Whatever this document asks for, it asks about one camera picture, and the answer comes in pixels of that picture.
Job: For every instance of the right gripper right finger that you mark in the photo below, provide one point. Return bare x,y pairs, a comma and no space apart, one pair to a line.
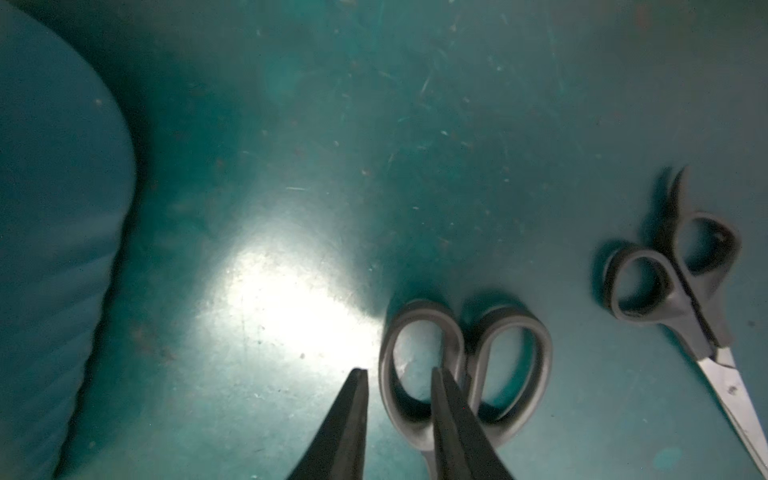
462,450

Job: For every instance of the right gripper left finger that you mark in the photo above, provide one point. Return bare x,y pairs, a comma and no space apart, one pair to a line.
338,449

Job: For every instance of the black scissors small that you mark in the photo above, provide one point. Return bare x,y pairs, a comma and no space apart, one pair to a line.
689,302

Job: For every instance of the blue plastic storage box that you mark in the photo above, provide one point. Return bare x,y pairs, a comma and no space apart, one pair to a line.
68,175

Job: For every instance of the green table mat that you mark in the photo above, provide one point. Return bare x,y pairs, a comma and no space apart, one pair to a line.
305,168

